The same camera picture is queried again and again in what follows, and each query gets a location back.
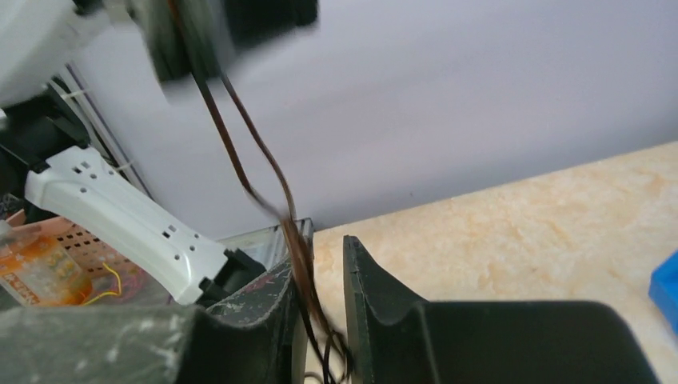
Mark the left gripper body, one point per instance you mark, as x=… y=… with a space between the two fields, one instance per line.
x=196 y=43

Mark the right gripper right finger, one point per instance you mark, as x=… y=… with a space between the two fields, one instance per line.
x=397 y=336

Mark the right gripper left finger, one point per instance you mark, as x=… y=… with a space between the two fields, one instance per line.
x=253 y=336

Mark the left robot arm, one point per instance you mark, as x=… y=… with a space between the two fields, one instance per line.
x=46 y=155

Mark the pink perforated plastic basket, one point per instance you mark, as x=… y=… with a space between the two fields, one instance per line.
x=55 y=262

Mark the blue three-compartment plastic bin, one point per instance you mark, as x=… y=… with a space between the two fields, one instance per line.
x=663 y=290

